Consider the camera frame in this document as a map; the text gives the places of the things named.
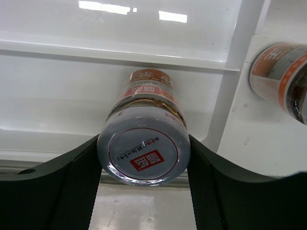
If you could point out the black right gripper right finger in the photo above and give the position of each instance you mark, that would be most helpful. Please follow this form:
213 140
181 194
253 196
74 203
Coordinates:
226 196

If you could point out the red-logo-lid spice jar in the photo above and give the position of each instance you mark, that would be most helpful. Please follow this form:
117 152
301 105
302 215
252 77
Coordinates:
145 141

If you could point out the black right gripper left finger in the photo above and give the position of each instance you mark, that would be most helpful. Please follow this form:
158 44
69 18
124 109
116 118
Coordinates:
56 195

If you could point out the white divided plastic tray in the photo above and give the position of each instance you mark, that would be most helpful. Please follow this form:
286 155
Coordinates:
64 63

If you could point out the silver-lid spice jar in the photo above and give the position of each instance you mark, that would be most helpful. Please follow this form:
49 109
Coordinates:
279 75

